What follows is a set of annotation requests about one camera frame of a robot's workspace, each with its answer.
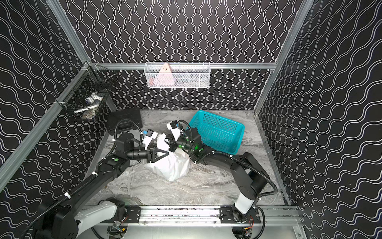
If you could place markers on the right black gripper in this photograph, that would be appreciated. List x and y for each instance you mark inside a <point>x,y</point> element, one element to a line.
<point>172,147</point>

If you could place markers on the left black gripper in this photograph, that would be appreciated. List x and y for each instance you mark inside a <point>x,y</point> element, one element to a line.
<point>149,155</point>

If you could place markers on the white plastic bag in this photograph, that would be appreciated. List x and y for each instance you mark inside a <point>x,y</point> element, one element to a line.
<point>171,167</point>

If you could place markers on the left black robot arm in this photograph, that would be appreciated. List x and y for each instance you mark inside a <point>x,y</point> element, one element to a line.
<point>62,219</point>

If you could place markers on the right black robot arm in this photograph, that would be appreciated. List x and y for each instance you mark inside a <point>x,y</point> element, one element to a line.
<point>248,174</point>

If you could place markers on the black plastic tool case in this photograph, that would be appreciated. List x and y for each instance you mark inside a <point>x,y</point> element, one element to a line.
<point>127,116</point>

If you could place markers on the teal plastic basket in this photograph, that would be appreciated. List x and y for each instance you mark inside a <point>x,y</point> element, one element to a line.
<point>218,132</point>

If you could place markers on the pink triangular card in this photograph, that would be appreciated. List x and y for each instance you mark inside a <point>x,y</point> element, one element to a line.
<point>164,77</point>

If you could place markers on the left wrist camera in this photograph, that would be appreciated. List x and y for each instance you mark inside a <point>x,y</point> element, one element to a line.
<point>150,135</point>

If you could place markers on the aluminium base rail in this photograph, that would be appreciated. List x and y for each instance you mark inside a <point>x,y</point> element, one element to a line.
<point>204,216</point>

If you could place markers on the clear plastic wall bin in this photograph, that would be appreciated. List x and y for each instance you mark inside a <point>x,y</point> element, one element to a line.
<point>186,74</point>

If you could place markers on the black wire mesh basket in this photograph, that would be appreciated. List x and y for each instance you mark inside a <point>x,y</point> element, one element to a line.
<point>89,95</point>

